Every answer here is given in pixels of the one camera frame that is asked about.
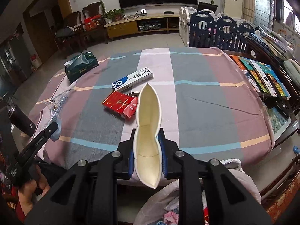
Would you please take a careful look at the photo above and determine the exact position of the wooden armchair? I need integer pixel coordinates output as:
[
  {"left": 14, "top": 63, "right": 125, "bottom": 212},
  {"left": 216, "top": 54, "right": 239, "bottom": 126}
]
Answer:
[
  {"left": 82, "top": 1, "right": 109, "bottom": 44},
  {"left": 54, "top": 11, "right": 84, "bottom": 59}
]

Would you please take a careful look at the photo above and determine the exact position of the grey plush cushion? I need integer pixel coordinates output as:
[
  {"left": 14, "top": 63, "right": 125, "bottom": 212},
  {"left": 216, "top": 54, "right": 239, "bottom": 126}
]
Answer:
[{"left": 284, "top": 59, "right": 300, "bottom": 88}]

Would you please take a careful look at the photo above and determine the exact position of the wooden armchair right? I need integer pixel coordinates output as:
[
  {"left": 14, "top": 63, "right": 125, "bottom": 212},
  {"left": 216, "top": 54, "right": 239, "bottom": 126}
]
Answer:
[{"left": 82, "top": 1, "right": 109, "bottom": 44}]

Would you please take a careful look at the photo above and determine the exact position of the clear blue plastic wrapper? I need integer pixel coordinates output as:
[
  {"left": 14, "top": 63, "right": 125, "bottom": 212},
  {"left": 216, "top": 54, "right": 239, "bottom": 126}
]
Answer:
[{"left": 46, "top": 89, "right": 71, "bottom": 124}]

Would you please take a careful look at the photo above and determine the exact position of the black thermos bottle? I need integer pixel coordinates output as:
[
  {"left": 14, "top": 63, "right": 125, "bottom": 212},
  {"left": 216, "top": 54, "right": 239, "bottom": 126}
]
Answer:
[{"left": 7, "top": 103, "right": 36, "bottom": 137}]

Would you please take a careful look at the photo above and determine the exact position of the red cigarette box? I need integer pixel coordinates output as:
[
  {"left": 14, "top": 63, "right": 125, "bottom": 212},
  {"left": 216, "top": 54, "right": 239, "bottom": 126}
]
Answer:
[{"left": 102, "top": 91, "right": 138, "bottom": 119}]

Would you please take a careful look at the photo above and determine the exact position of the white blue medicine box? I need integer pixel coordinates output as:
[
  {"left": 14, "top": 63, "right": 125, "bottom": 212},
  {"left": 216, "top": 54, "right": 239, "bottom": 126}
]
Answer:
[{"left": 111, "top": 67, "right": 153, "bottom": 92}]

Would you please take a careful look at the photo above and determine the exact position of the wooden TV cabinet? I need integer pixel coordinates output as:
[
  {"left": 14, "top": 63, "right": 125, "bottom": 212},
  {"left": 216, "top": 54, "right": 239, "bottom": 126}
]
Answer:
[{"left": 104, "top": 13, "right": 179, "bottom": 40}]

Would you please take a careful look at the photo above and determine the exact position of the plaid tablecloth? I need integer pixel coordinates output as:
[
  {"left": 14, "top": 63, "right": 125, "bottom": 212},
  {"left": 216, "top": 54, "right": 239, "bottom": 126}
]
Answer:
[{"left": 26, "top": 47, "right": 275, "bottom": 187}]

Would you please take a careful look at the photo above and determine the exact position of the blue face mask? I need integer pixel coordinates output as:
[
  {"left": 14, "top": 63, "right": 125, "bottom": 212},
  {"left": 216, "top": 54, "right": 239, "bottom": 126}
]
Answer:
[{"left": 50, "top": 119, "right": 62, "bottom": 142}]

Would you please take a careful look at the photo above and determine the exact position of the potted green plant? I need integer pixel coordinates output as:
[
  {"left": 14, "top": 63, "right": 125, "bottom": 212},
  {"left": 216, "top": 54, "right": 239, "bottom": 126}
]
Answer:
[{"left": 104, "top": 9, "right": 124, "bottom": 22}]

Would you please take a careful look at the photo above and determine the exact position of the wooden armchair left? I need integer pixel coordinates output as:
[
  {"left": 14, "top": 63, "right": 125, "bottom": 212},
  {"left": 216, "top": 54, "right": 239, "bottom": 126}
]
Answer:
[{"left": 54, "top": 11, "right": 84, "bottom": 59}]

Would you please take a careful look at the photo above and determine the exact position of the person's left hand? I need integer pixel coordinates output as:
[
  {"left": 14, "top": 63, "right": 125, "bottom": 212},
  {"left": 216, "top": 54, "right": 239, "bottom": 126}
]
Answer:
[{"left": 18, "top": 165, "right": 50, "bottom": 216}]

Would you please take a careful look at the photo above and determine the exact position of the dark wooden side table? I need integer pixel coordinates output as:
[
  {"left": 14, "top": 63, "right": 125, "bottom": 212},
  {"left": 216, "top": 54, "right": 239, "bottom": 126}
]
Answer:
[{"left": 222, "top": 34, "right": 300, "bottom": 200}]

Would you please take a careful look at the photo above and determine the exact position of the red gift box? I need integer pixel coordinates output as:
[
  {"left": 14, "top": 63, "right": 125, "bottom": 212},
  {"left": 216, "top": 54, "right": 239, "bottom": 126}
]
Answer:
[{"left": 84, "top": 14, "right": 104, "bottom": 31}]

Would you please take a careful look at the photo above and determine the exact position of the white remote control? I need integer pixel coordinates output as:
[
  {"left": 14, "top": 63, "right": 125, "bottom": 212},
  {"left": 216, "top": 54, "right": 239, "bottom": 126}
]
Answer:
[{"left": 250, "top": 60, "right": 278, "bottom": 98}]

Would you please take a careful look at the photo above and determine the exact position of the stack of books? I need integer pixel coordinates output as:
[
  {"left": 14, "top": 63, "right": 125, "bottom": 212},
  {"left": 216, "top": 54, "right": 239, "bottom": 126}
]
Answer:
[{"left": 248, "top": 26, "right": 296, "bottom": 61}]

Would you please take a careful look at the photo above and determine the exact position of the colourful picture book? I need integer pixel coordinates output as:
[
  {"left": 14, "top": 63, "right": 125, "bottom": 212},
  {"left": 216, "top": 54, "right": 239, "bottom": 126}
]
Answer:
[{"left": 230, "top": 55, "right": 290, "bottom": 99}]

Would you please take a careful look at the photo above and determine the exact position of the white trash bin with bag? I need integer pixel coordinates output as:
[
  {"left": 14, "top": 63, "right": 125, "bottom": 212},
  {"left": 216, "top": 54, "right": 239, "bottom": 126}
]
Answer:
[{"left": 133, "top": 158, "right": 262, "bottom": 225}]

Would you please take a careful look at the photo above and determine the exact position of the paper cup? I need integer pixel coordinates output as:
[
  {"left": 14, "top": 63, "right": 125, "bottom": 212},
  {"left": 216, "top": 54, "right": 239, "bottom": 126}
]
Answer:
[{"left": 133, "top": 83, "right": 162, "bottom": 189}]

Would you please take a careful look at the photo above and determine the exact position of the white and navy playpen fence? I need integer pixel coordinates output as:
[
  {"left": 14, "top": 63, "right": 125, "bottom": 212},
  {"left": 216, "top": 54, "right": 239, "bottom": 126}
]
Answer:
[{"left": 178, "top": 7, "right": 256, "bottom": 52}]

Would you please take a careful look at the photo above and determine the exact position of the green tissue box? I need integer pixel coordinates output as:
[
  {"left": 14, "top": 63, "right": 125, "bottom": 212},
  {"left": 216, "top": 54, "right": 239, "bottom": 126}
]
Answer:
[{"left": 64, "top": 51, "right": 99, "bottom": 83}]

